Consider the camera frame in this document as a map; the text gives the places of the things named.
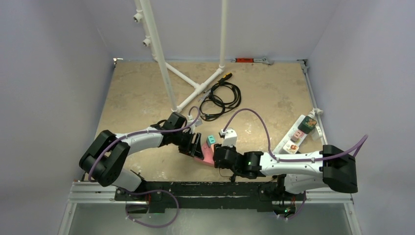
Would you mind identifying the green plug adapter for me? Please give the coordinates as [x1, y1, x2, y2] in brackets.
[298, 116, 318, 134]

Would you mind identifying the black plug adapter with cable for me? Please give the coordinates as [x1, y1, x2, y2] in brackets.
[218, 168, 238, 182]

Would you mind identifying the teal plug adapter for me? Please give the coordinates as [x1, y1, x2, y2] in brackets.
[206, 135, 216, 146]

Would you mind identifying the red adjustable wrench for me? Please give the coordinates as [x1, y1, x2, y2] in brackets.
[231, 57, 274, 65]

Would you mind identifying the white PVC pipe frame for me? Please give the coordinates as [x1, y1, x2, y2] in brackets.
[133, 0, 229, 112]

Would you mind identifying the white power strip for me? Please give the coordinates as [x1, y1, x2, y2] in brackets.
[272, 108, 323, 155]

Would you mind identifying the white orange plug on strip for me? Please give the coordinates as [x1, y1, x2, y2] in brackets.
[281, 143, 299, 154]

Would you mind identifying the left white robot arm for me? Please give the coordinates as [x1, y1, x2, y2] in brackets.
[79, 112, 203, 200]

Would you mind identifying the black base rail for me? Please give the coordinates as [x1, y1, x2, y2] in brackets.
[115, 181, 304, 214]

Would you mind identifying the coiled black cable bundle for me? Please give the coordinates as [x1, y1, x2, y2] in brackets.
[198, 81, 242, 122]

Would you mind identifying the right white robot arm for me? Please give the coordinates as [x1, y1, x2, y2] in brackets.
[213, 145, 358, 199]

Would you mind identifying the small silver wrench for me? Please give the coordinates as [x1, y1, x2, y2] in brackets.
[198, 92, 210, 102]

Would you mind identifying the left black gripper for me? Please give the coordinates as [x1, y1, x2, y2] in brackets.
[172, 130, 203, 159]

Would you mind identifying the pink power socket block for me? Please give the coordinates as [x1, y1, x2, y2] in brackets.
[194, 142, 214, 167]

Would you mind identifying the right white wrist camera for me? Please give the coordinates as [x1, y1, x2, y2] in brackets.
[219, 128, 237, 147]

